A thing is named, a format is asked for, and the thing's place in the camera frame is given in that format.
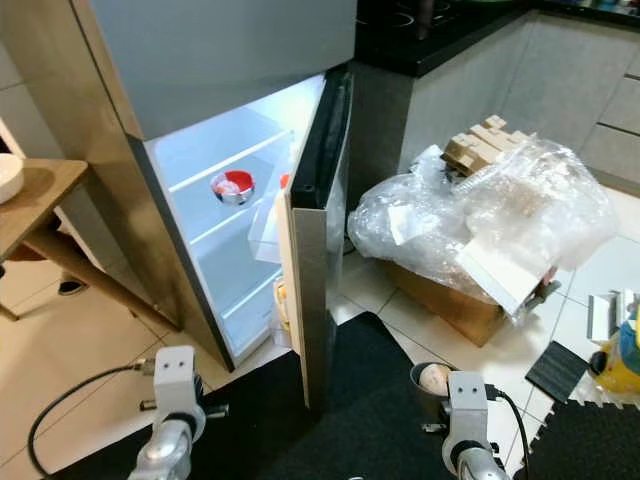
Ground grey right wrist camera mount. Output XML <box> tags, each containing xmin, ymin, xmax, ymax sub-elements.
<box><xmin>444</xmin><ymin>371</ymin><xmax>497</xmax><ymax>448</ymax></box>

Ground steel metal bracket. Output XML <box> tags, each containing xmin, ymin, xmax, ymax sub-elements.
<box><xmin>584</xmin><ymin>289</ymin><xmax>638</xmax><ymax>343</ymax></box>

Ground black puzzle floor mat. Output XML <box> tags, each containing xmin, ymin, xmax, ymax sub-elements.
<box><xmin>525</xmin><ymin>400</ymin><xmax>640</xmax><ymax>480</ymax></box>

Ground silver fridge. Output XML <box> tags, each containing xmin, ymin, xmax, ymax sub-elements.
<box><xmin>72</xmin><ymin>0</ymin><xmax>359</xmax><ymax>421</ymax></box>

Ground glass fridge shelf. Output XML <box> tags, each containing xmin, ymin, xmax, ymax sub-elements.
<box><xmin>165</xmin><ymin>120</ymin><xmax>283</xmax><ymax>194</ymax></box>
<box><xmin>180</xmin><ymin>150</ymin><xmax>281</xmax><ymax>249</ymax></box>

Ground silver fridge compartment door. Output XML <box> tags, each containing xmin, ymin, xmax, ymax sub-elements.
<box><xmin>275</xmin><ymin>62</ymin><xmax>357</xmax><ymax>419</ymax></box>

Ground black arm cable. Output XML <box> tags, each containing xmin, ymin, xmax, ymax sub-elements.
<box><xmin>26</xmin><ymin>360</ymin><xmax>161</xmax><ymax>480</ymax></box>
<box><xmin>490</xmin><ymin>385</ymin><xmax>533</xmax><ymax>480</ymax></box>

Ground brown potato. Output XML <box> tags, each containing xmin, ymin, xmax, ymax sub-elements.
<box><xmin>417</xmin><ymin>363</ymin><xmax>454</xmax><ymax>394</ymax></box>

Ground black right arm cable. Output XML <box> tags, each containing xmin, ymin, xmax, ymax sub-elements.
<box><xmin>490</xmin><ymin>385</ymin><xmax>533</xmax><ymax>480</ymax></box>

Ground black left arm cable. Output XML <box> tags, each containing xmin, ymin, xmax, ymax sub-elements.
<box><xmin>26</xmin><ymin>360</ymin><xmax>161</xmax><ymax>480</ymax></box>

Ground wooden dining table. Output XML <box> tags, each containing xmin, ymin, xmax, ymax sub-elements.
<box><xmin>0</xmin><ymin>158</ymin><xmax>163</xmax><ymax>333</ymax></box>

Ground yellow food jar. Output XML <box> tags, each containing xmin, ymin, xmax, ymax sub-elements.
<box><xmin>271</xmin><ymin>275</ymin><xmax>292</xmax><ymax>337</ymax></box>

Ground white foam sheet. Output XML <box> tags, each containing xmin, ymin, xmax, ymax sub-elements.
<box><xmin>453</xmin><ymin>235</ymin><xmax>558</xmax><ymax>318</ymax></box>

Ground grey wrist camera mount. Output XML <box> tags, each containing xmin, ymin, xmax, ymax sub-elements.
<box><xmin>154</xmin><ymin>344</ymin><xmax>207</xmax><ymax>429</ymax></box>
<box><xmin>444</xmin><ymin>371</ymin><xmax>497</xmax><ymax>448</ymax></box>

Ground white paper label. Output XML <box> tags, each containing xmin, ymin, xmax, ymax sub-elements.
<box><xmin>387</xmin><ymin>203</ymin><xmax>435</xmax><ymax>247</ymax></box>

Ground clear fridge door bin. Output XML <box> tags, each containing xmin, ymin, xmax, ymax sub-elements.
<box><xmin>252</xmin><ymin>165</ymin><xmax>296</xmax><ymax>264</ymax></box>

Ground cardboard packing inserts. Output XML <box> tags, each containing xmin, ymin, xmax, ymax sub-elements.
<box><xmin>439</xmin><ymin>112</ymin><xmax>533</xmax><ymax>177</ymax></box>

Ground silver freezer door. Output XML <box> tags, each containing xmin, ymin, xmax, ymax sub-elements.
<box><xmin>85</xmin><ymin>0</ymin><xmax>359</xmax><ymax>143</ymax></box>

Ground grey kitchen cabinet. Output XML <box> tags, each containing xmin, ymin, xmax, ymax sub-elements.
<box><xmin>350</xmin><ymin>8</ymin><xmax>640</xmax><ymax>199</ymax></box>

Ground black kitchen countertop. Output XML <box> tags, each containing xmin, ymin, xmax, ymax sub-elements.
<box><xmin>355</xmin><ymin>0</ymin><xmax>640</xmax><ymax>81</ymax></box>

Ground clear bubble wrap bundle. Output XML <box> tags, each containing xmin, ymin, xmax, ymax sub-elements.
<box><xmin>347</xmin><ymin>135</ymin><xmax>620</xmax><ymax>313</ymax></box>

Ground small black foam tile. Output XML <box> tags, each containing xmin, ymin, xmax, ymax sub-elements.
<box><xmin>524</xmin><ymin>341</ymin><xmax>592</xmax><ymax>405</ymax></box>

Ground steel bowl with red food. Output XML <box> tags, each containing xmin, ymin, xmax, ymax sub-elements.
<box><xmin>209</xmin><ymin>168</ymin><xmax>257</xmax><ymax>207</ymax></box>

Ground dark grey cup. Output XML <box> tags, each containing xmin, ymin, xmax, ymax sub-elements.
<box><xmin>407</xmin><ymin>360</ymin><xmax>457</xmax><ymax>425</ymax></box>

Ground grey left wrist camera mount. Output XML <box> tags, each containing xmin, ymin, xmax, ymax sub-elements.
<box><xmin>154</xmin><ymin>344</ymin><xmax>207</xmax><ymax>429</ymax></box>

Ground black shoe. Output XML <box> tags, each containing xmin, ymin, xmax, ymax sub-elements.
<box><xmin>56</xmin><ymin>275</ymin><xmax>89</xmax><ymax>297</ymax></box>

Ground brown cardboard box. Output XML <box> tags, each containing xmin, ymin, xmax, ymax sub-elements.
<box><xmin>383</xmin><ymin>258</ymin><xmax>513</xmax><ymax>349</ymax></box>

